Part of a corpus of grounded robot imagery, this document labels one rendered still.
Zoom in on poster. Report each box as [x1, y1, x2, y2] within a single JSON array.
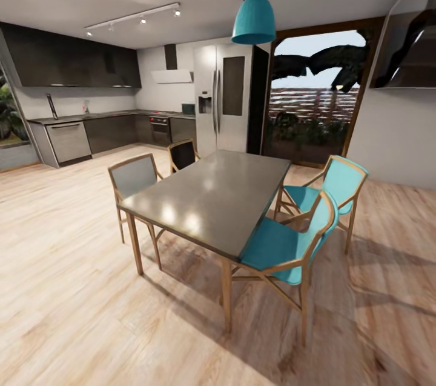
[[47, 94, 58, 120]]

